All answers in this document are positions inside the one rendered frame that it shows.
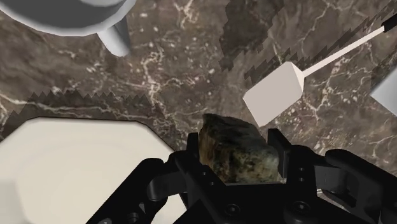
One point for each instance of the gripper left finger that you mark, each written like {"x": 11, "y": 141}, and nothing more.
{"x": 192, "y": 173}

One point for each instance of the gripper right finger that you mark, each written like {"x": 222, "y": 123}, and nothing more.
{"x": 310, "y": 167}

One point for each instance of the mottled brown green rock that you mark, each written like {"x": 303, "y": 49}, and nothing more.
{"x": 237, "y": 149}

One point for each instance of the pale grey flat object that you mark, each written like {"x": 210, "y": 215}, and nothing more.
{"x": 386, "y": 91}

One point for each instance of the white plate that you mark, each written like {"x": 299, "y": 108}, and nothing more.
{"x": 74, "y": 167}

